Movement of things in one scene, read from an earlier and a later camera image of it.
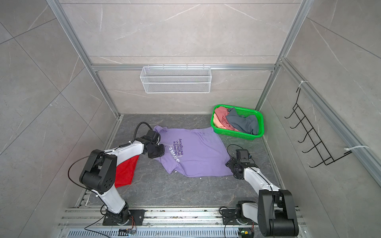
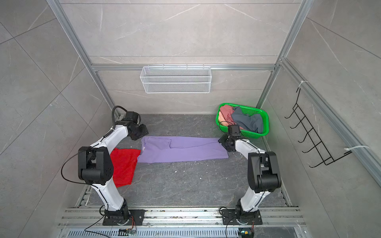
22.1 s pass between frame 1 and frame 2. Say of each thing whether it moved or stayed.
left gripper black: moved
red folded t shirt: stayed
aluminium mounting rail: stayed
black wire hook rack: stayed
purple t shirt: moved
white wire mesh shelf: stayed
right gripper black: moved
